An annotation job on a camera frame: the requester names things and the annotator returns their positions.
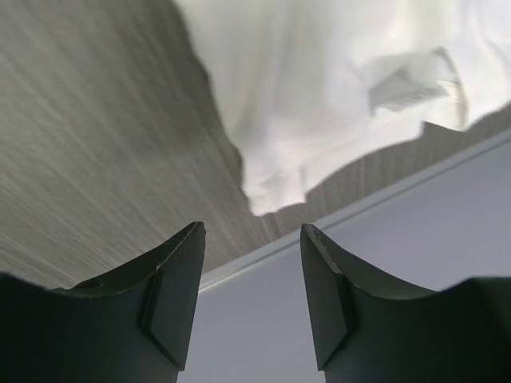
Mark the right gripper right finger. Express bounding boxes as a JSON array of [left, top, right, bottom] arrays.
[[300, 223, 434, 371]]

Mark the white robot-print t-shirt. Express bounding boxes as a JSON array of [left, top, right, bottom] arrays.
[[178, 1, 510, 216]]

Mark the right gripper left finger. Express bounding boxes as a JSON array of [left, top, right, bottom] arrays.
[[62, 221, 206, 369]]

